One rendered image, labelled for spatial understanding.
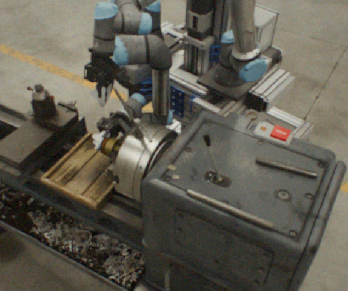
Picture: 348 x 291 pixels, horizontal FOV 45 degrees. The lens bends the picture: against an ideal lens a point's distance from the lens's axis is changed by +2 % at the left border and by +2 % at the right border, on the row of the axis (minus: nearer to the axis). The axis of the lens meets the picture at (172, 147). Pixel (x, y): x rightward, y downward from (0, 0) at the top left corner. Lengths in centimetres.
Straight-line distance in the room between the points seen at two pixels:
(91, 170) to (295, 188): 93
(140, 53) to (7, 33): 327
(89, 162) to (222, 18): 92
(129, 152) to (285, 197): 57
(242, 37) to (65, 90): 249
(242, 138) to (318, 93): 252
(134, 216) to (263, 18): 124
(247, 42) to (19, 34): 345
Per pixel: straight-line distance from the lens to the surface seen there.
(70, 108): 215
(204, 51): 209
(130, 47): 169
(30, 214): 227
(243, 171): 143
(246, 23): 163
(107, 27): 145
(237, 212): 129
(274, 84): 213
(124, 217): 177
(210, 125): 158
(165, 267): 178
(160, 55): 171
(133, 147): 153
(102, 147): 172
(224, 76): 191
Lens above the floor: 230
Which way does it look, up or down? 45 degrees down
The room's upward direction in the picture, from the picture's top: 1 degrees clockwise
